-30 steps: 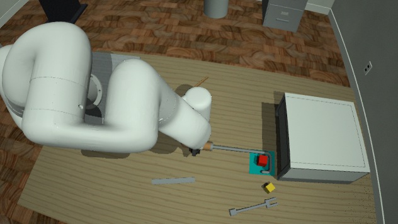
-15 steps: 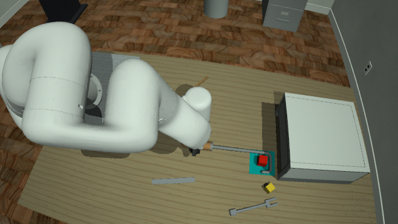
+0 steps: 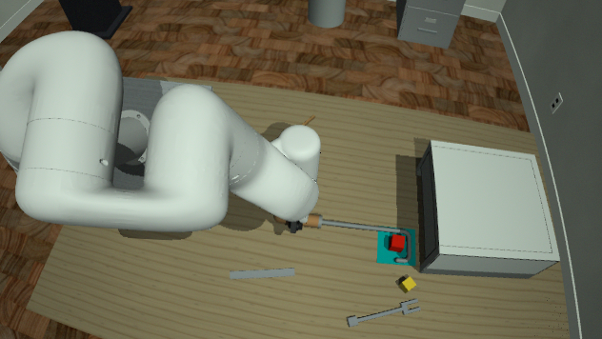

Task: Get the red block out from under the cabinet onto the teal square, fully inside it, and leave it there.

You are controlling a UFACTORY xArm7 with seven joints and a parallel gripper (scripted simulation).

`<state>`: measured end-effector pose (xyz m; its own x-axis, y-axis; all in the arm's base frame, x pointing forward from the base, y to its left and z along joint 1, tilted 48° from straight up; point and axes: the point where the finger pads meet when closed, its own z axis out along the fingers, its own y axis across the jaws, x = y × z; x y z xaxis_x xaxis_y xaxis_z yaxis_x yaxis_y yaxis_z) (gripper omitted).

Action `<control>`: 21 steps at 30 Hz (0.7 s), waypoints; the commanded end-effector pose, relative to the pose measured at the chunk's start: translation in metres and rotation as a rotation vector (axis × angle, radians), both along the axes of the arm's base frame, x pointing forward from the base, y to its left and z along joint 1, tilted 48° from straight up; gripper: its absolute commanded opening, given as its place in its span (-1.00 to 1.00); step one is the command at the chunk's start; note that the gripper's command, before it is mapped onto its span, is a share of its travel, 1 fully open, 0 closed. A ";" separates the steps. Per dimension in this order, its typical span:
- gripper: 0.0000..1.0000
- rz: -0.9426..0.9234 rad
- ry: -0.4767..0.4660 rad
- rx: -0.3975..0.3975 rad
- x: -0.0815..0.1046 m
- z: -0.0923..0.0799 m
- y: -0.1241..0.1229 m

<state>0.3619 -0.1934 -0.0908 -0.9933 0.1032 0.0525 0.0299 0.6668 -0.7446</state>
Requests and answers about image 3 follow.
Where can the teal square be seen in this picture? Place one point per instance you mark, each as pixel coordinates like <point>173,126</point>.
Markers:
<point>386,256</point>

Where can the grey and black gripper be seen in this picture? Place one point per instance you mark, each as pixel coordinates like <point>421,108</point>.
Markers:
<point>294,225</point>

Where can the grey flat bar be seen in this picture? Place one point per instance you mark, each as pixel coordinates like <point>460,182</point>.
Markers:
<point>263,273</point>

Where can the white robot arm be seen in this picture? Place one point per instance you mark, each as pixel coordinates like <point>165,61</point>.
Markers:
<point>61,99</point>

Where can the red block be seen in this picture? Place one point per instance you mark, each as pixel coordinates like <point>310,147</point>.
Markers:
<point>397,243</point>

